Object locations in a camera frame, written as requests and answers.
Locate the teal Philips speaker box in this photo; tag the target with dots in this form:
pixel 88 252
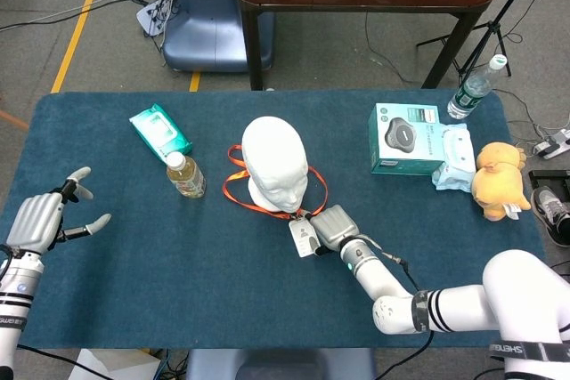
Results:
pixel 401 135

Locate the blue felt table cover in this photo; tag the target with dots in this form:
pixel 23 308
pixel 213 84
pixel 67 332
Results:
pixel 133 264

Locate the tea bottle with floral label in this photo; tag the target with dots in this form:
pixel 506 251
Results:
pixel 187 177

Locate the white power strip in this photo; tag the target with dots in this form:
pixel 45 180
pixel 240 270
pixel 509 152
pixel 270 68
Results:
pixel 554 144

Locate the clear water bottle green label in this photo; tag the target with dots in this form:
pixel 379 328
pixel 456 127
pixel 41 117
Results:
pixel 467 95

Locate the white socket board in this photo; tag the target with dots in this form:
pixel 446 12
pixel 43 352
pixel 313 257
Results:
pixel 149 19

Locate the black tripod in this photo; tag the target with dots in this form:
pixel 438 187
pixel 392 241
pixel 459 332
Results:
pixel 491 26

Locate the light blue wet wipes pack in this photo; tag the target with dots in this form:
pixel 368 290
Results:
pixel 456 153

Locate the green wet wipes pack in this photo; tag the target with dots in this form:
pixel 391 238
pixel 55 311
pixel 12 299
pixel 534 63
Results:
pixel 158 131

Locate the black foot pedal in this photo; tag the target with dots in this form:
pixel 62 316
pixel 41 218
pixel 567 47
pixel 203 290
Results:
pixel 550 177

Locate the brown wooden stick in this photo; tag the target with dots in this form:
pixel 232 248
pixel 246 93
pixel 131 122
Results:
pixel 13 119

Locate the white carton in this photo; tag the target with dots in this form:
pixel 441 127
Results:
pixel 102 364

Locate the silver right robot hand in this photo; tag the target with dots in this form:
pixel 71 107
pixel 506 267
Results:
pixel 336 226

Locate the yellow plush toy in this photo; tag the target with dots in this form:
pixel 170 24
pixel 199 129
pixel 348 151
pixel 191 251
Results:
pixel 496 184

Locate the black and grey sneaker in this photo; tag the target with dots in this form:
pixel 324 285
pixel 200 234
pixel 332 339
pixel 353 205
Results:
pixel 552 211

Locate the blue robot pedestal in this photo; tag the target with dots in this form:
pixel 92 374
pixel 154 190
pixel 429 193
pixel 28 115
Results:
pixel 209 33

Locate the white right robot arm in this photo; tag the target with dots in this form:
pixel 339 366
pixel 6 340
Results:
pixel 378 273

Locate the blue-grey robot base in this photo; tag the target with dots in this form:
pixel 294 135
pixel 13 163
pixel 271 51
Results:
pixel 280 366

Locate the white foam mannequin head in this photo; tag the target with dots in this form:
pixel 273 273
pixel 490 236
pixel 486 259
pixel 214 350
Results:
pixel 274 153

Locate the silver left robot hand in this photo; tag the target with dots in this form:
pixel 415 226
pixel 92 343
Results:
pixel 35 224

